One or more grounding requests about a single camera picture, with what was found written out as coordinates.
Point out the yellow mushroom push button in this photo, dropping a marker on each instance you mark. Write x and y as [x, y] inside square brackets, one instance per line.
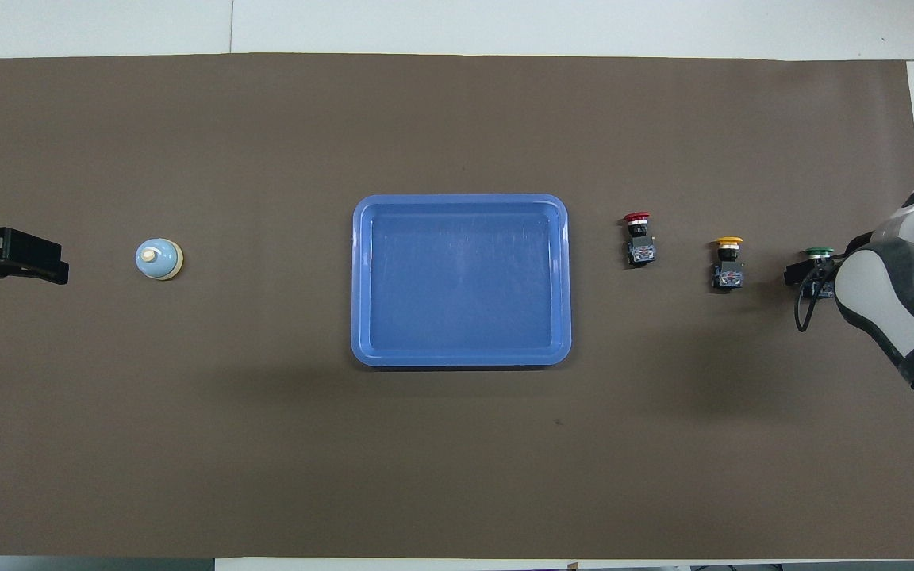
[729, 275]

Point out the brown table mat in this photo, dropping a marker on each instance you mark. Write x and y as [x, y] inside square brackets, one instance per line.
[266, 436]

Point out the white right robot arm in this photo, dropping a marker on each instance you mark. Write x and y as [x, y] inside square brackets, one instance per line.
[901, 317]

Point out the blue plastic tray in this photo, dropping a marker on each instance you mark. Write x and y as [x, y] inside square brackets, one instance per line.
[465, 277]

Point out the light blue service bell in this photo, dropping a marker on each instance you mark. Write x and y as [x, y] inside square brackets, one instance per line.
[157, 258]

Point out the red mushroom push button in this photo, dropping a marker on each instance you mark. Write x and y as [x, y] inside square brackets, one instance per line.
[641, 250]

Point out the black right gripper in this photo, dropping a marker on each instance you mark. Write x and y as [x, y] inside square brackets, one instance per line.
[827, 270]

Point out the green mushroom push button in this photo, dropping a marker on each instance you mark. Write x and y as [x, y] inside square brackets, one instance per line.
[819, 252]

